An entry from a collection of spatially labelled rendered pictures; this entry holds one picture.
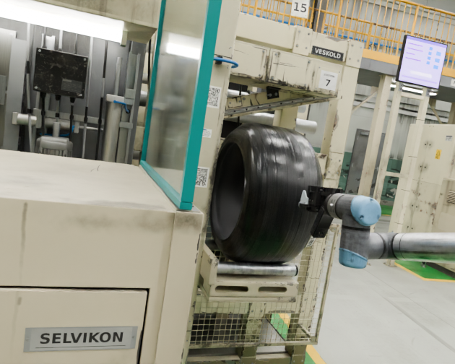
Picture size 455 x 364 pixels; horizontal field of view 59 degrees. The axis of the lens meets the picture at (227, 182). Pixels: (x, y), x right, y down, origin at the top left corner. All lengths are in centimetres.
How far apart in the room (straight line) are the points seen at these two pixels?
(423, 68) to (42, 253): 529
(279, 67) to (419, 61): 386
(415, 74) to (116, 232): 514
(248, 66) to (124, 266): 132
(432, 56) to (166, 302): 529
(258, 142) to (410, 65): 421
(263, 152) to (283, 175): 11
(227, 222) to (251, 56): 74
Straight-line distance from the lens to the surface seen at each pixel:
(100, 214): 58
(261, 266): 155
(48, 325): 63
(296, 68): 188
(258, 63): 180
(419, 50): 558
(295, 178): 140
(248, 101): 192
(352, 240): 112
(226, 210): 185
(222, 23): 150
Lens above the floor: 139
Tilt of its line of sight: 7 degrees down
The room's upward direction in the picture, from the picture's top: 9 degrees clockwise
